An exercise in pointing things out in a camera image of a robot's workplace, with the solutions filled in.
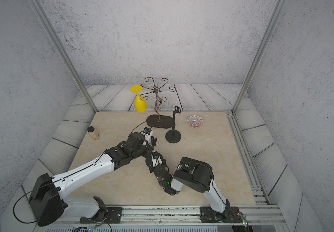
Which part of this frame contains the black round stand base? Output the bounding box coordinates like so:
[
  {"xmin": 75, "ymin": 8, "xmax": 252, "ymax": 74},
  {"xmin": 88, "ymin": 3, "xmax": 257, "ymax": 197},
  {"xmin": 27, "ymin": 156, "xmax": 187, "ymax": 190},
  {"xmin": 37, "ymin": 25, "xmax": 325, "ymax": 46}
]
[{"xmin": 165, "ymin": 129, "xmax": 181, "ymax": 144}]

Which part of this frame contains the black microphone stand pole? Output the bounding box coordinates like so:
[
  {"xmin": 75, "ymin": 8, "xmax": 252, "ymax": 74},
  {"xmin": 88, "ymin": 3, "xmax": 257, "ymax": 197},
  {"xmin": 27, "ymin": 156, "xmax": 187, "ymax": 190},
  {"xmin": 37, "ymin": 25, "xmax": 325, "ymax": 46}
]
[{"xmin": 172, "ymin": 106, "xmax": 181, "ymax": 132}]

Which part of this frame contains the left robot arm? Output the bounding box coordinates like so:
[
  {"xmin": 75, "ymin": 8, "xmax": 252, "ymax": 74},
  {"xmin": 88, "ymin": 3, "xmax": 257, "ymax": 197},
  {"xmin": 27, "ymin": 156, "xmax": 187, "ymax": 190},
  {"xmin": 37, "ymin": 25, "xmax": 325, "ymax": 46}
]
[{"xmin": 29, "ymin": 131, "xmax": 157, "ymax": 227}]

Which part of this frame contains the dark oval stand base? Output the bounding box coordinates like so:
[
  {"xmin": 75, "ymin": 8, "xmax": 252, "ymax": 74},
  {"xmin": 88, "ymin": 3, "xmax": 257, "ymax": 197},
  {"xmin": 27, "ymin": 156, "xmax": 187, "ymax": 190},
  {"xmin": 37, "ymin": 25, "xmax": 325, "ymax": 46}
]
[{"xmin": 146, "ymin": 115, "xmax": 174, "ymax": 129}]

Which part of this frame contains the yellow plastic goblet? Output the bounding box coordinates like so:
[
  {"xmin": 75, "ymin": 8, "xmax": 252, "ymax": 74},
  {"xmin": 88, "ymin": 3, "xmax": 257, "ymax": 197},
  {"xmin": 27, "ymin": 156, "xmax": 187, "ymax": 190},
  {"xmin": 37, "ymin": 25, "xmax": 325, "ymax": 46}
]
[{"xmin": 130, "ymin": 85, "xmax": 148, "ymax": 113}]

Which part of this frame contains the spice jar black lid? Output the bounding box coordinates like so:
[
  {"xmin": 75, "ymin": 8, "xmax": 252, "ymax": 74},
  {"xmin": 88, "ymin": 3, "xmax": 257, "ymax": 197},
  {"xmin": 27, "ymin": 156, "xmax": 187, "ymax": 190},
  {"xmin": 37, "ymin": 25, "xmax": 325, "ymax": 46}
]
[{"xmin": 87, "ymin": 126, "xmax": 100, "ymax": 140}]

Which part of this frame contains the red blue patterned bowl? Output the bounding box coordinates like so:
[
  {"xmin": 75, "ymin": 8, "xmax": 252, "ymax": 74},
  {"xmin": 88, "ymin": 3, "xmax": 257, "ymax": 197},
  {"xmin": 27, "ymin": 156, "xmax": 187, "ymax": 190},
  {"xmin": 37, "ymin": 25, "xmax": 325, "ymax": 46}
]
[{"xmin": 187, "ymin": 115, "xmax": 204, "ymax": 128}]

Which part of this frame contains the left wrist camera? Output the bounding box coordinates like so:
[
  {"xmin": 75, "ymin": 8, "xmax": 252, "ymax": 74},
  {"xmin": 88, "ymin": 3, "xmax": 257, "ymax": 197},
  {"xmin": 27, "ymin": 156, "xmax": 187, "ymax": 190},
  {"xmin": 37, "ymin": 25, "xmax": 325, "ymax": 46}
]
[{"xmin": 141, "ymin": 127, "xmax": 154, "ymax": 144}]

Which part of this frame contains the scrolled wire holder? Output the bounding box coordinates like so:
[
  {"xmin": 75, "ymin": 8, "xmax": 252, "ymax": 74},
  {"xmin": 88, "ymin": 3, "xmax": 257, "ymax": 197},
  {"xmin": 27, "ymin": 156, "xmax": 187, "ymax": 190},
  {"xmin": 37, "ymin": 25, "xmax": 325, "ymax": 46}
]
[{"xmin": 139, "ymin": 77, "xmax": 176, "ymax": 116}]

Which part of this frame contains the aluminium front rail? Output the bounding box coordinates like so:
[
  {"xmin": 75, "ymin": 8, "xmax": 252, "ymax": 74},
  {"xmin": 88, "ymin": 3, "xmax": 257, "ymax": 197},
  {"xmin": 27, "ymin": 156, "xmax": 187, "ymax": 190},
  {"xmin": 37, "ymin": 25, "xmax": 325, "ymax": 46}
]
[{"xmin": 33, "ymin": 204, "xmax": 289, "ymax": 232}]

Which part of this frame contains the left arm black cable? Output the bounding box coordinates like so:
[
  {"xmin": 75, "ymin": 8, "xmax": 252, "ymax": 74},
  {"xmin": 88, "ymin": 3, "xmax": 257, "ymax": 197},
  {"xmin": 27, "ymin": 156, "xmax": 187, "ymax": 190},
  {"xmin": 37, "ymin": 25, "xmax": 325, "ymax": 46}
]
[{"xmin": 12, "ymin": 188, "xmax": 38, "ymax": 224}]

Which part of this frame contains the aluminium left corner post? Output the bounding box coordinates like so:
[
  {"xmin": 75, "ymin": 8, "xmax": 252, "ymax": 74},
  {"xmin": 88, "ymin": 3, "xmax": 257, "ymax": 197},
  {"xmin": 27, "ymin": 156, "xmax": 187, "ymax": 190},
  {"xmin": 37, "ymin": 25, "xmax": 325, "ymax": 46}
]
[{"xmin": 29, "ymin": 0, "xmax": 99, "ymax": 113}]

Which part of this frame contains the aluminium corner post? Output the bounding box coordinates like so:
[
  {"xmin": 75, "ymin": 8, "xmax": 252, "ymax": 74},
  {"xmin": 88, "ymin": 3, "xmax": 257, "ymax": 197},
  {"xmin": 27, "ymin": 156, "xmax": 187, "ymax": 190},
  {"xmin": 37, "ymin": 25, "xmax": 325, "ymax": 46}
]
[
  {"xmin": 29, "ymin": 0, "xmax": 99, "ymax": 113},
  {"xmin": 232, "ymin": 0, "xmax": 286, "ymax": 115}
]

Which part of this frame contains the aluminium right corner post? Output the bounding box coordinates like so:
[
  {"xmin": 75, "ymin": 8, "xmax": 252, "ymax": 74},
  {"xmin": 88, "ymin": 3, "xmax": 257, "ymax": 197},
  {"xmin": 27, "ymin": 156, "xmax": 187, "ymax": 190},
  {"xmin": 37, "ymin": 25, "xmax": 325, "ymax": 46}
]
[{"xmin": 232, "ymin": 0, "xmax": 286, "ymax": 115}]

